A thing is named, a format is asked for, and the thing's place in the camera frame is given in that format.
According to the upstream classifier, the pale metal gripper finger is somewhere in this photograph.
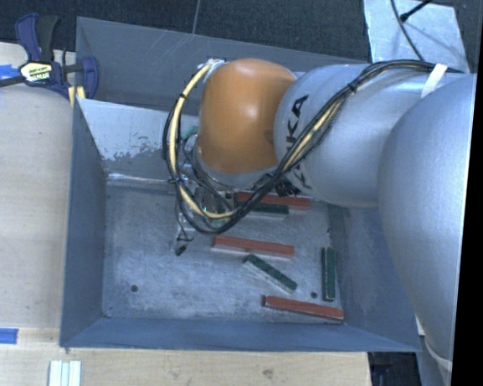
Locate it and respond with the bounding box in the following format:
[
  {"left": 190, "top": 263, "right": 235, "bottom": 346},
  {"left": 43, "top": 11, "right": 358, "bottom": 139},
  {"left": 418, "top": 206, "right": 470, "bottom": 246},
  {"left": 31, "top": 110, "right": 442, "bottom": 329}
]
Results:
[{"left": 173, "top": 222, "right": 193, "bottom": 257}]

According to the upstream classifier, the red-brown flat block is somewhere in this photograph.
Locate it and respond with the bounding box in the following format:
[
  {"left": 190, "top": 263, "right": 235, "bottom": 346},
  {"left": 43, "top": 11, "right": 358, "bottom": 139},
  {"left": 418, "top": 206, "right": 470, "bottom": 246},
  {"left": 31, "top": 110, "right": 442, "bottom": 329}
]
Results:
[
  {"left": 233, "top": 190, "right": 312, "bottom": 213},
  {"left": 260, "top": 294, "right": 347, "bottom": 323},
  {"left": 210, "top": 234, "right": 297, "bottom": 260}
]

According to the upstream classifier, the grey metal bin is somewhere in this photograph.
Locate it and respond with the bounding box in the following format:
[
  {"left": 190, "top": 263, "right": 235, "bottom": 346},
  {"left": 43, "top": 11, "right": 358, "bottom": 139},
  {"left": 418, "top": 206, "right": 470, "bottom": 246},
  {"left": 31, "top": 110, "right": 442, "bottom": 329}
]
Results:
[{"left": 48, "top": 16, "right": 450, "bottom": 379}]

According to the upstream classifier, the dark green flat block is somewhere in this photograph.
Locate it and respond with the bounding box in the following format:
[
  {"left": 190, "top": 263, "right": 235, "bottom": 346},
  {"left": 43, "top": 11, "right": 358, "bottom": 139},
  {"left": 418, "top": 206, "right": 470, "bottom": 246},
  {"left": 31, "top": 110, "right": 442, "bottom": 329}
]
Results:
[
  {"left": 316, "top": 245, "right": 342, "bottom": 304},
  {"left": 249, "top": 201, "right": 290, "bottom": 218},
  {"left": 239, "top": 252, "right": 301, "bottom": 295}
]

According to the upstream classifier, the pale wood board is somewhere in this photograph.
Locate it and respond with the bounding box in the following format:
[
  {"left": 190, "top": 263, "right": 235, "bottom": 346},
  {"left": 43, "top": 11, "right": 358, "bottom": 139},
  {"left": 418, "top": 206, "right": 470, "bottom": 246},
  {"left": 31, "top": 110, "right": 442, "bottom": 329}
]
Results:
[{"left": 0, "top": 80, "right": 84, "bottom": 334}]

